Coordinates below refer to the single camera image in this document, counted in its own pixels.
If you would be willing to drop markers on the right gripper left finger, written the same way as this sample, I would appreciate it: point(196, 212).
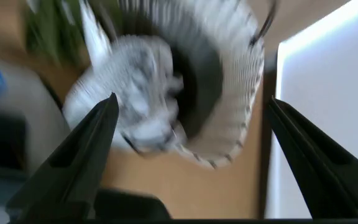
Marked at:
point(73, 174)

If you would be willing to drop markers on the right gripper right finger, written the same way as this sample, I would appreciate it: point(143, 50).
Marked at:
point(328, 174)

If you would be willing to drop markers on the pale grey shorts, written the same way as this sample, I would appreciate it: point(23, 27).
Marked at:
point(138, 93)

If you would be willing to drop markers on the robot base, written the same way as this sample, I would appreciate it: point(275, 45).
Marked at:
point(26, 109)

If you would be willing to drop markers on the white laundry basket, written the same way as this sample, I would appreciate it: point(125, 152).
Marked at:
point(235, 93)

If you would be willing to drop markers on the green garment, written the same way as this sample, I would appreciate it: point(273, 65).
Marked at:
point(51, 31)

